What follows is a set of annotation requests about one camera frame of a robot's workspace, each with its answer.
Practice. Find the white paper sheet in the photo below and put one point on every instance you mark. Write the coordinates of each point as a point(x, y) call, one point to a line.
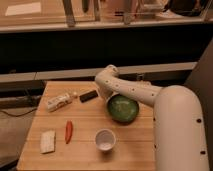
point(28, 8)

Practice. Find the green bowl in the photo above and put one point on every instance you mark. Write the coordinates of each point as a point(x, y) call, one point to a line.
point(122, 109)

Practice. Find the white sponge block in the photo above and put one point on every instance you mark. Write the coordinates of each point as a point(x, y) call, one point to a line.
point(47, 143)

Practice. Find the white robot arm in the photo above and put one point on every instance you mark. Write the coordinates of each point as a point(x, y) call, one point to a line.
point(179, 129)

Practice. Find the black eraser block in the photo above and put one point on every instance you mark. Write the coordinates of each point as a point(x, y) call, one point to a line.
point(88, 96)

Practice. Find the white cup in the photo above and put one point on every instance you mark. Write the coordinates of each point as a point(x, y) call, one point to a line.
point(105, 140)

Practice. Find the metal frame post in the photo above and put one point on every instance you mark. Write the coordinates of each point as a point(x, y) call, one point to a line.
point(70, 20)

